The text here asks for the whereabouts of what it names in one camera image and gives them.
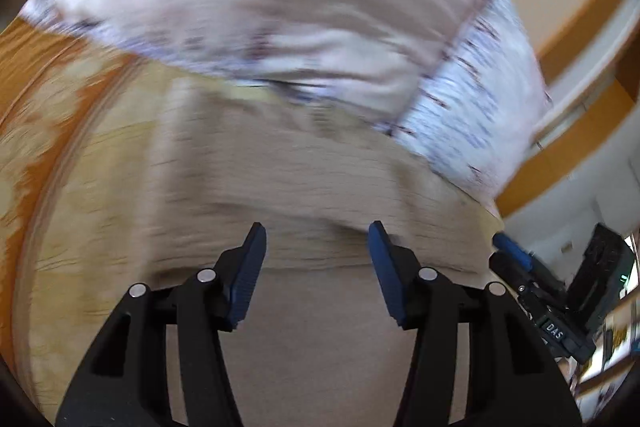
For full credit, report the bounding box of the beige garment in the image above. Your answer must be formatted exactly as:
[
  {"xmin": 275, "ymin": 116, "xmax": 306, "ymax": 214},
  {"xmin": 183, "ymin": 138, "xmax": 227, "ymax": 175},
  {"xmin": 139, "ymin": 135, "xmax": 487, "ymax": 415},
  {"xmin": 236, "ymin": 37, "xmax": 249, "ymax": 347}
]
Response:
[{"xmin": 30, "ymin": 74, "xmax": 503, "ymax": 427}]

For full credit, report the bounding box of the orange wooden frame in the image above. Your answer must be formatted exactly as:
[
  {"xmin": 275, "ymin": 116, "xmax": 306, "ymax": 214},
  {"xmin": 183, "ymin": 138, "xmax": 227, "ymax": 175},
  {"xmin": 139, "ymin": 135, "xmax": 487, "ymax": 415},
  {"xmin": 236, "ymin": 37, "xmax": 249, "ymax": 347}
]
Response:
[{"xmin": 494, "ymin": 0, "xmax": 640, "ymax": 219}]

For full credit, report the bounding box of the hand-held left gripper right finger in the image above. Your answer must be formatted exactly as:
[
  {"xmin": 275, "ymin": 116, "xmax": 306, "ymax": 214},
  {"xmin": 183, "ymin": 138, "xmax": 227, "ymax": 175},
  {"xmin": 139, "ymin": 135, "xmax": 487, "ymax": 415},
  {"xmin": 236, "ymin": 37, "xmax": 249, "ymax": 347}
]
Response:
[{"xmin": 367, "ymin": 220, "xmax": 584, "ymax": 427}]

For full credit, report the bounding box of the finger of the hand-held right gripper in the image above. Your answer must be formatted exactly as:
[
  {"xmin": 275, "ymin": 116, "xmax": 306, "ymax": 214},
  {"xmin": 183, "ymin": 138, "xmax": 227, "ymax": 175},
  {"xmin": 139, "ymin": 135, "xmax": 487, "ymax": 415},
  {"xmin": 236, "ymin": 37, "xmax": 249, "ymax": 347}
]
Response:
[{"xmin": 488, "ymin": 231, "xmax": 567, "ymax": 309}]

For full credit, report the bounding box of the white patterned pillow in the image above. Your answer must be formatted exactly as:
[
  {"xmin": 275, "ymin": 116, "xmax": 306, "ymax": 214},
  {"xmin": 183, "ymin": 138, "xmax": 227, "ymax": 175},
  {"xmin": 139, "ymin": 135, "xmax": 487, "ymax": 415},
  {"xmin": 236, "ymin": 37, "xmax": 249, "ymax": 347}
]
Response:
[{"xmin": 22, "ymin": 0, "xmax": 553, "ymax": 202}]

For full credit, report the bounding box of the yellow orange patterned blanket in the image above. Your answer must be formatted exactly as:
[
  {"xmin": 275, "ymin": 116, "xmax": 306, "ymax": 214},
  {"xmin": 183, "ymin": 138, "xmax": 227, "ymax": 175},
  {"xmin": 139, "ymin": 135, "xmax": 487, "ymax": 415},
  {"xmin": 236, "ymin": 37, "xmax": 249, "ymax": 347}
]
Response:
[{"xmin": 0, "ymin": 17, "xmax": 176, "ymax": 408}]

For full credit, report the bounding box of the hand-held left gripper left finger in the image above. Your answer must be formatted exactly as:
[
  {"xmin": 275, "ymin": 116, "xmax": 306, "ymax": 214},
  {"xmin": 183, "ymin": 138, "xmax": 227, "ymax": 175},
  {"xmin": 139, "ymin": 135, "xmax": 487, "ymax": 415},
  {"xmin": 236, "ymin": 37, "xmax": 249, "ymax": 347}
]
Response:
[{"xmin": 55, "ymin": 222, "xmax": 268, "ymax": 427}]

